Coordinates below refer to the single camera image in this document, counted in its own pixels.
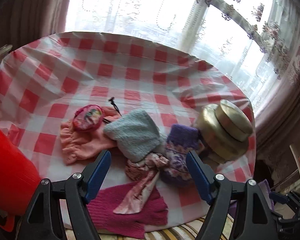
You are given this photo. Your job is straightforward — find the pink drape curtain left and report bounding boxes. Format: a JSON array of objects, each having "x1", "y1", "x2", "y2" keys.
[{"x1": 0, "y1": 0, "x2": 70, "y2": 49}]

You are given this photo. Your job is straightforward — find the magenta knitted cloth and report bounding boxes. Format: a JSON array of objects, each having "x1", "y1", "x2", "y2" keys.
[{"x1": 87, "y1": 181, "x2": 168, "y2": 239}]

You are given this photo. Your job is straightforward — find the round pink zip pouch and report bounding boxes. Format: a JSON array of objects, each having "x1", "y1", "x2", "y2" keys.
[{"x1": 72, "y1": 105, "x2": 104, "y2": 132}]

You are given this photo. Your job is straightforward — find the pink floral hair scarf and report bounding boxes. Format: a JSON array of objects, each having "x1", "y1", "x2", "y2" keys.
[{"x1": 113, "y1": 153, "x2": 170, "y2": 215}]

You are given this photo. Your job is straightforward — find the pink drape curtain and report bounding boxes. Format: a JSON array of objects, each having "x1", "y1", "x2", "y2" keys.
[
  {"x1": 256, "y1": 0, "x2": 300, "y2": 160},
  {"x1": 0, "y1": 0, "x2": 70, "y2": 49}
]

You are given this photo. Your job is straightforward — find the floral lace window curtain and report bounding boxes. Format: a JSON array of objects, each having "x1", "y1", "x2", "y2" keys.
[{"x1": 65, "y1": 0, "x2": 300, "y2": 113}]

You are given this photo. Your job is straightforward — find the purple patterned knitted sock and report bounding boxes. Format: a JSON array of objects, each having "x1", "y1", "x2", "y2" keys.
[{"x1": 160, "y1": 124, "x2": 199, "y2": 187}]

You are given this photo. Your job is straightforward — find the pink checkered plastic tablecloth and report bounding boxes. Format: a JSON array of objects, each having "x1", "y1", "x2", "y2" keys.
[{"x1": 0, "y1": 31, "x2": 257, "y2": 231}]

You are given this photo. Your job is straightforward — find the pink drape curtain right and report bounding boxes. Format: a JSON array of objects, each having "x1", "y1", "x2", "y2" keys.
[{"x1": 256, "y1": 0, "x2": 300, "y2": 160}]

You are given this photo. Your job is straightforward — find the black hair tie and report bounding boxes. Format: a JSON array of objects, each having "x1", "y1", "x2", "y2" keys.
[{"x1": 108, "y1": 96, "x2": 123, "y2": 117}]

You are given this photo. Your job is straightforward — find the pink ruffled cloth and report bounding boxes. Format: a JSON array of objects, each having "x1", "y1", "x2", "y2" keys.
[{"x1": 60, "y1": 106, "x2": 121, "y2": 165}]

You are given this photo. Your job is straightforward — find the striped velvet sofa cushion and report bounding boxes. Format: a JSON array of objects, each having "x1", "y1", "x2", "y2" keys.
[{"x1": 62, "y1": 213, "x2": 235, "y2": 240}]

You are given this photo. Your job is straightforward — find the red plastic thermos jug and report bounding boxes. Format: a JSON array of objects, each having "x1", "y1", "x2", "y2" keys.
[{"x1": 0, "y1": 130, "x2": 41, "y2": 232}]

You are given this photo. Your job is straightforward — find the gold lidded glass jar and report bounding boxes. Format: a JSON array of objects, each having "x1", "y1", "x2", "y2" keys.
[{"x1": 192, "y1": 99, "x2": 253, "y2": 165}]

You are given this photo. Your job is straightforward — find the light blue fluffy sock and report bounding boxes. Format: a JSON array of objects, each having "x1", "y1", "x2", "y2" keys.
[{"x1": 103, "y1": 109, "x2": 167, "y2": 163}]

